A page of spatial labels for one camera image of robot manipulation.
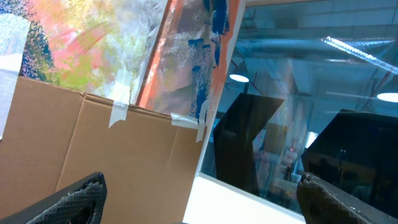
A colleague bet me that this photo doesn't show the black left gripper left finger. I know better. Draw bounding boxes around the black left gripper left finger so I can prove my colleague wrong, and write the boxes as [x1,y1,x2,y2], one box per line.
[1,172,108,224]

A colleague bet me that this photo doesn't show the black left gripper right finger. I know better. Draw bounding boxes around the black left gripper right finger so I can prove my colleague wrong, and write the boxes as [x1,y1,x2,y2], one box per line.
[296,172,397,224]

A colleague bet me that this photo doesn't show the brown cardboard sheet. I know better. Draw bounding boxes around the brown cardboard sheet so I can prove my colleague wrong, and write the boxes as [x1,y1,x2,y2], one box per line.
[1,77,202,223]

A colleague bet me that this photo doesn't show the glass window pane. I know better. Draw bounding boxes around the glass window pane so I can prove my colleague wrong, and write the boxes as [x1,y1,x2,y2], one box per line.
[201,0,397,218]

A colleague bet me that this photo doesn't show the colourful painted panel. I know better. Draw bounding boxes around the colourful painted panel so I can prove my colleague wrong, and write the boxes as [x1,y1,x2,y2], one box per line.
[1,0,239,119]

